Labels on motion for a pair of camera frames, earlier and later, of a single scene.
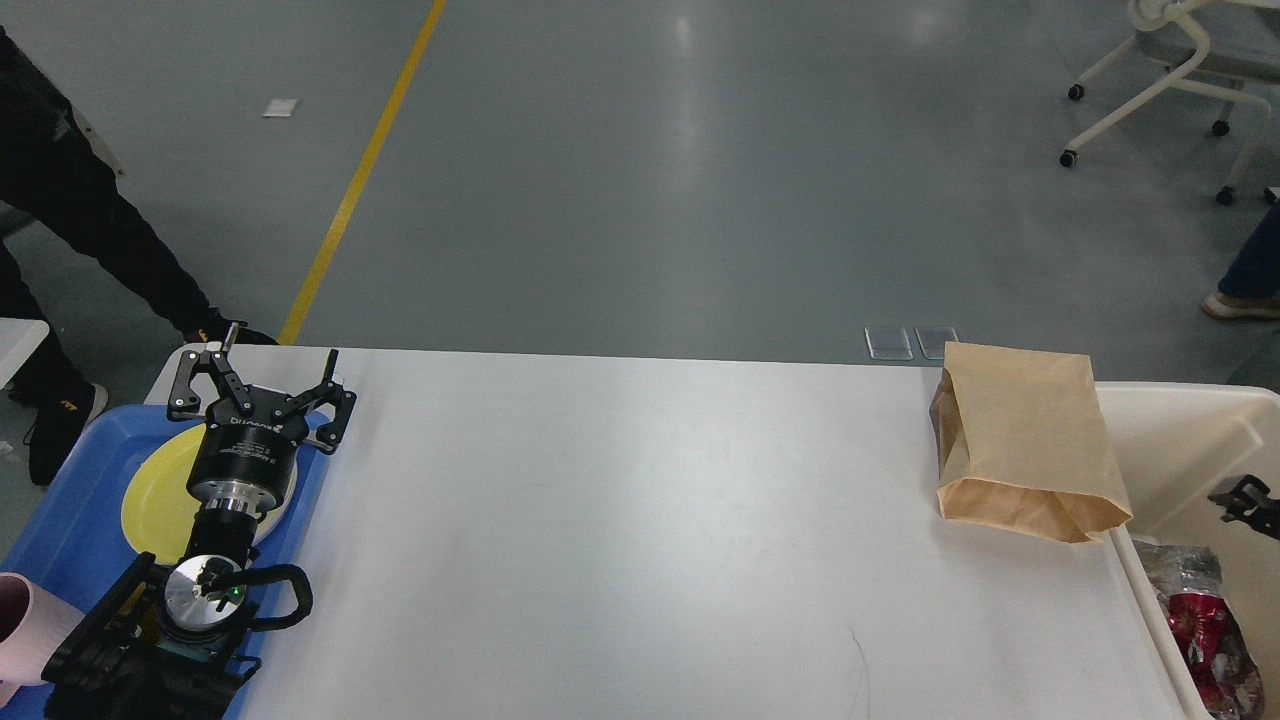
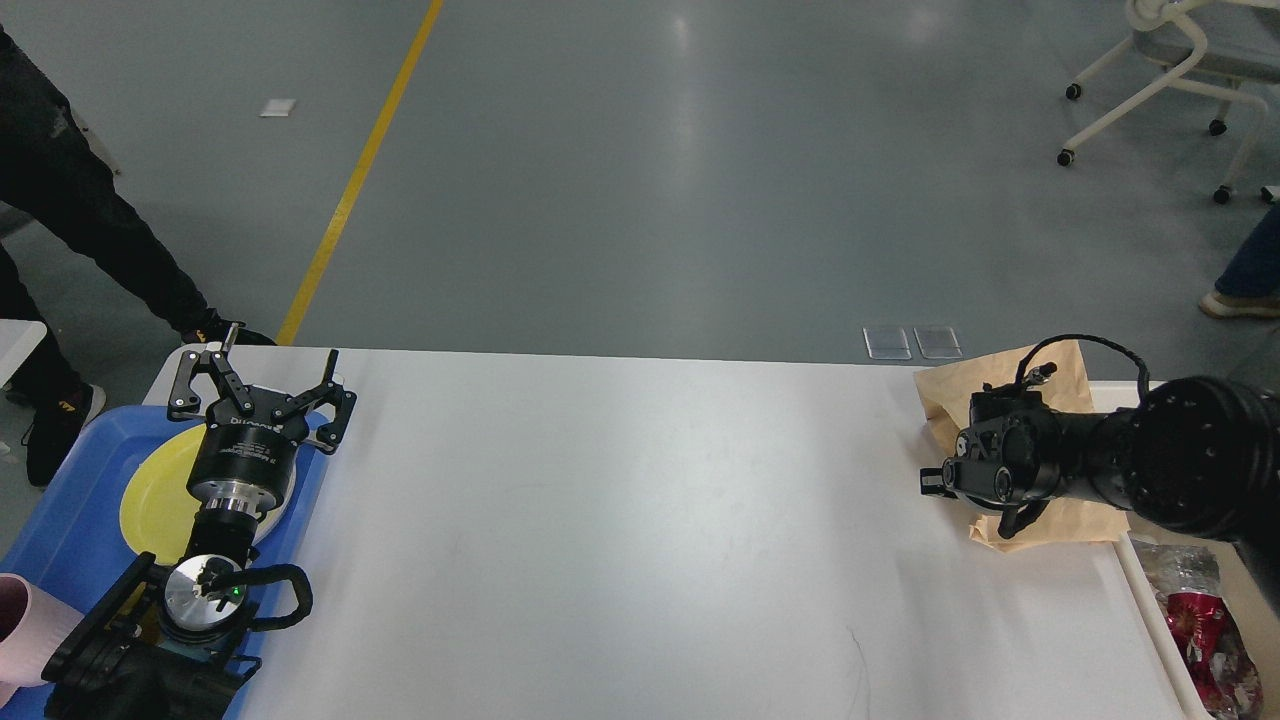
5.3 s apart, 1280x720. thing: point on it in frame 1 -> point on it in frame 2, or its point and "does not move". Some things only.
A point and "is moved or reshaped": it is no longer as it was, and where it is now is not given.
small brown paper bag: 1020,442 is moved or reshaped
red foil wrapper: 1219,652 does not move
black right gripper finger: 1250,502 -> 931,482
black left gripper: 243,461 does not move
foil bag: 1188,580 does not move
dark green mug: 199,651 does not move
